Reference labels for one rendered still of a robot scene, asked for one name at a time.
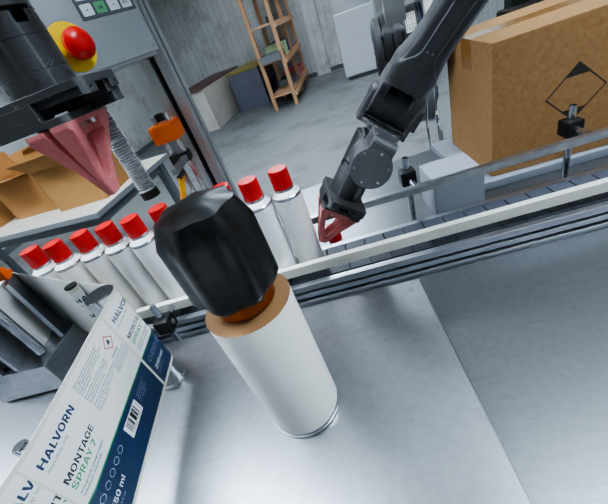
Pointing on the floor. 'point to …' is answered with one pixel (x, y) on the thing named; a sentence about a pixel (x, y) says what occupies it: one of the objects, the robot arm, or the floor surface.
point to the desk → (252, 85)
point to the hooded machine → (355, 36)
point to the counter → (215, 99)
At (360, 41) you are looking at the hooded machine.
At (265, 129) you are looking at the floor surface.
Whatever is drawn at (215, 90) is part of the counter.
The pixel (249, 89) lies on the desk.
